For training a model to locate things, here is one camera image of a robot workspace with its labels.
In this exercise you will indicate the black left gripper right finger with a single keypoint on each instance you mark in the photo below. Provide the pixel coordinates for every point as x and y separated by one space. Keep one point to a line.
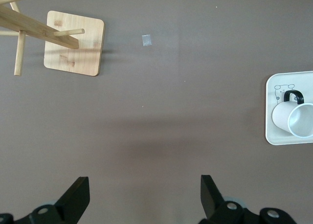
215 209

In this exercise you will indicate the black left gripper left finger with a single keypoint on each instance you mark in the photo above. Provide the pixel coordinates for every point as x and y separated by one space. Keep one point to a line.
63 204

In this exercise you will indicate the cream rabbit print tray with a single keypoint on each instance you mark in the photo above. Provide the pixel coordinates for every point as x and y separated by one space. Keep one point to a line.
270 126

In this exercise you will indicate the wooden mug tree stand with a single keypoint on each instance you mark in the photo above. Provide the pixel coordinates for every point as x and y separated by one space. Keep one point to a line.
73 57

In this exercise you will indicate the small grey tape patch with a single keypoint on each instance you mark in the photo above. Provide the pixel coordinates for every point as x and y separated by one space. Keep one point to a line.
147 40

